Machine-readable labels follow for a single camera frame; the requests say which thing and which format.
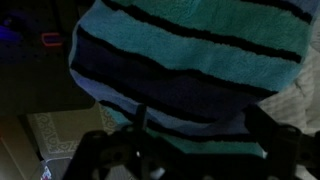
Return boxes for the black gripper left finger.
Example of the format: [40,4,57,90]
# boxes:
[63,103,188,180]

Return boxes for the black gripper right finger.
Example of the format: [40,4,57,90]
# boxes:
[244,103,320,180]

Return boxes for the blue teal striped towel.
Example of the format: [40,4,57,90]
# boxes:
[68,0,320,160]

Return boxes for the white waffle towel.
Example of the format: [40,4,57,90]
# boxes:
[258,19,320,180]

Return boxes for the patterned floor mat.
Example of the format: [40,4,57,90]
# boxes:
[26,103,120,164]

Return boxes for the red clamp handle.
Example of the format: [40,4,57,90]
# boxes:
[40,32,64,48]

